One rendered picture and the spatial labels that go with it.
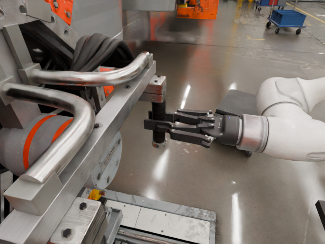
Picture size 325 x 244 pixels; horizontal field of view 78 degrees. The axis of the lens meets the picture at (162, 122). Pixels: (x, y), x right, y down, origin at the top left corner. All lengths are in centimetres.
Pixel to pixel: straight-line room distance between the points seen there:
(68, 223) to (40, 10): 37
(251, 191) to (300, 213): 28
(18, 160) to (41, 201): 25
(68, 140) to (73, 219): 8
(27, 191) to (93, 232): 8
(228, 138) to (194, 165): 106
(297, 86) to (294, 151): 19
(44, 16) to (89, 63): 11
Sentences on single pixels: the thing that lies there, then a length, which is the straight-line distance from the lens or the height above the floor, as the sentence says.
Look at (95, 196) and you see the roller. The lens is 79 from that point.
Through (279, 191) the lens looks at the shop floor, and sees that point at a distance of 159.
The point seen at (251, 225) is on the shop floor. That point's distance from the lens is 138.
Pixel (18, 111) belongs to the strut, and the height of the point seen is 95.
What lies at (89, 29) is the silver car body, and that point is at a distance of 90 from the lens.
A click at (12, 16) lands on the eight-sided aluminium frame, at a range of 43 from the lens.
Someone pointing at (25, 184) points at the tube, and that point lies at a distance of 21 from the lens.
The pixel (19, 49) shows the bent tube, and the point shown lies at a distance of 42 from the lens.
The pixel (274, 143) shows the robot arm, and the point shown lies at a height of 84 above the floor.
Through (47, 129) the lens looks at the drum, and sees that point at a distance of 43.
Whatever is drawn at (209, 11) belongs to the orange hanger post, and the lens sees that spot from 390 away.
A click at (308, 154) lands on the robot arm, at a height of 83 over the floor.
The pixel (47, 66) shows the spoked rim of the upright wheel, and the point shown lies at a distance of 64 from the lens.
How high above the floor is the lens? 115
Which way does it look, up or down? 37 degrees down
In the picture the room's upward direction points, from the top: straight up
